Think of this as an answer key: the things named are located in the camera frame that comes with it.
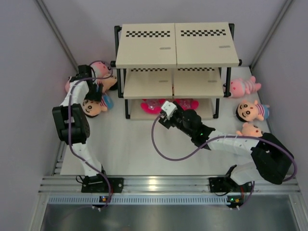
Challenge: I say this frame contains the boy doll blue pants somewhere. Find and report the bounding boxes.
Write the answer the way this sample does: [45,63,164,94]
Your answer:
[82,93,114,118]
[97,74,117,93]

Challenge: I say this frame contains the magenta plush shelf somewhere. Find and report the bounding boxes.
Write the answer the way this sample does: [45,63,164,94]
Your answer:
[174,99,199,110]
[140,99,166,115]

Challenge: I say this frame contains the boy doll black hair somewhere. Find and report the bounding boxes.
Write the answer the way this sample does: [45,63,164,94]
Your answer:
[235,100,270,122]

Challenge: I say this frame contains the boy doll bald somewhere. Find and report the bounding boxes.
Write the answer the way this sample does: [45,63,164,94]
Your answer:
[236,122,264,137]

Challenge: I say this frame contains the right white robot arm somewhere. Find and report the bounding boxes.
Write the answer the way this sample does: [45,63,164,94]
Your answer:
[153,101,297,192]

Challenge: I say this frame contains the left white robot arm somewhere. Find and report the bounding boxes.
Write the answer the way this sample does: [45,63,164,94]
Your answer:
[52,65,109,192]

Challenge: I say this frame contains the beige three-tier shelf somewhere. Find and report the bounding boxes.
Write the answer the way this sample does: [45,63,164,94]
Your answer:
[111,22,241,120]

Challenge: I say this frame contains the pink frog plush upper left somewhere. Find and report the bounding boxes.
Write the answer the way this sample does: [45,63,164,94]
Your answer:
[90,61,113,77]

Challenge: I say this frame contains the pink frog plush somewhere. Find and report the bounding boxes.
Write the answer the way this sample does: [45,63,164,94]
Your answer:
[222,76,262,98]
[64,76,72,93]
[90,61,113,77]

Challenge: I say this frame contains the pink frog plush far left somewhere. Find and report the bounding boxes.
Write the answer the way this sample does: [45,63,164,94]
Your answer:
[64,76,72,93]

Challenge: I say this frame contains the pink frog plush right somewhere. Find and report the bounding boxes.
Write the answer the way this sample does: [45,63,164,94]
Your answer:
[222,76,262,98]

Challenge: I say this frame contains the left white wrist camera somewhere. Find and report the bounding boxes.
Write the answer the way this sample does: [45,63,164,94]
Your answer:
[160,101,177,120]

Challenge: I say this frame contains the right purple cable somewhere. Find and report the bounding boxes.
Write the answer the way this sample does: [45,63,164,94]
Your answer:
[151,113,295,210]

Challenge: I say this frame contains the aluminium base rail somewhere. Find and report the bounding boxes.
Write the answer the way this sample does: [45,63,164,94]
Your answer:
[38,175,301,194]

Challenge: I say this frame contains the grey slotted cable duct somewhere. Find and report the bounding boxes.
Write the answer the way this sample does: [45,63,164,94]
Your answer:
[48,195,234,205]

